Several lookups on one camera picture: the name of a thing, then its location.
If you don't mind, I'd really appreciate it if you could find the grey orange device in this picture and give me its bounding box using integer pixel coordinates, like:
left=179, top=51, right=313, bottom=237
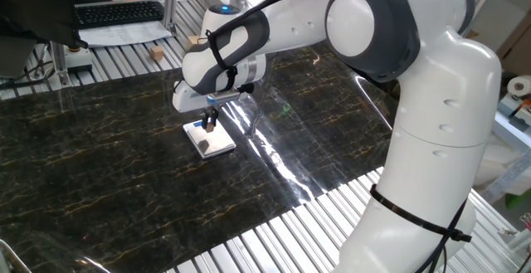
left=509, top=98, right=531, bottom=132

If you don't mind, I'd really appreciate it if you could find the brown cardboard panel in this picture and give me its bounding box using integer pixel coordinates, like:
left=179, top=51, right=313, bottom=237
left=495, top=11, right=531, bottom=77

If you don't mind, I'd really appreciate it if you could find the black strap with buckle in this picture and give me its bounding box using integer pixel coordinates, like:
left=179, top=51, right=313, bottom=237
left=368, top=183, right=473, bottom=244

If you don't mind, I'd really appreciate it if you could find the white paper sheet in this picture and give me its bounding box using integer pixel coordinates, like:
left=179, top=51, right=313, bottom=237
left=78, top=19, right=173, bottom=49

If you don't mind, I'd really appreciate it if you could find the blue grey small box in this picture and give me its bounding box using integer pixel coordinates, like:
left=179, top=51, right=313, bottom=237
left=496, top=94, right=522, bottom=119

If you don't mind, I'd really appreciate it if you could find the black wrist strap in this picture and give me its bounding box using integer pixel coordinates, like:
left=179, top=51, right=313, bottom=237
left=206, top=27, right=240, bottom=94

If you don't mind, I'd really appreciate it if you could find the white plastic bag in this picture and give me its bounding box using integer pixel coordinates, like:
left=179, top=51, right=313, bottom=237
left=472, top=135, right=531, bottom=195

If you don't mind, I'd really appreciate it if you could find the short aluminium post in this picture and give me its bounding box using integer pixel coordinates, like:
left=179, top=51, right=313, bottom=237
left=51, top=40, right=70, bottom=85

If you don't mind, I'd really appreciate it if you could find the black cloth cover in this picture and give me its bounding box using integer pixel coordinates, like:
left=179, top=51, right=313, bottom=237
left=0, top=0, right=113, bottom=50

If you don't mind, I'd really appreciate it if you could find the aluminium shelf beam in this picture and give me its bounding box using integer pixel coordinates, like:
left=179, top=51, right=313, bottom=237
left=493, top=113, right=531, bottom=149

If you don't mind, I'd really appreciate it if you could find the black keyboard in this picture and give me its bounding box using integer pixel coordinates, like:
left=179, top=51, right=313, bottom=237
left=74, top=0, right=165, bottom=30

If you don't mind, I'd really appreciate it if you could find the aluminium frame leg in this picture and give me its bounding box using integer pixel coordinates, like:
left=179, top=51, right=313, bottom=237
left=483, top=148, right=531, bottom=203

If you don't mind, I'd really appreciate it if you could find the tall aluminium post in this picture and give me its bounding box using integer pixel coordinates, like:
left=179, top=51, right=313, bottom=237
left=163, top=0, right=180, bottom=32

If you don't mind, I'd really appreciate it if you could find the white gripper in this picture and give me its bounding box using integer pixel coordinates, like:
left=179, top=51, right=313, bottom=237
left=172, top=80, right=220, bottom=130

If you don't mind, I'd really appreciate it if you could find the white paper towel roll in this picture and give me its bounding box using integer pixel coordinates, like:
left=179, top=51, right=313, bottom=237
left=506, top=75, right=531, bottom=98

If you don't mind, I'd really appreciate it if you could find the white emergency stop box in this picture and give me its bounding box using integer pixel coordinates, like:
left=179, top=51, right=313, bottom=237
left=64, top=45, right=94, bottom=74

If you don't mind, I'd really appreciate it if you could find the silver digital scale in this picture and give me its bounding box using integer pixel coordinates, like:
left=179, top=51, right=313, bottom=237
left=183, top=117, right=236, bottom=160

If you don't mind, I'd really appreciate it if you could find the green plastic object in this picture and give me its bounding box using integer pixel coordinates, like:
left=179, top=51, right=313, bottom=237
left=504, top=189, right=531, bottom=210

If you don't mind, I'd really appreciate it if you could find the black marble pattern mat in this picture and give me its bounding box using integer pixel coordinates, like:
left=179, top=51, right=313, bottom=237
left=0, top=42, right=399, bottom=273

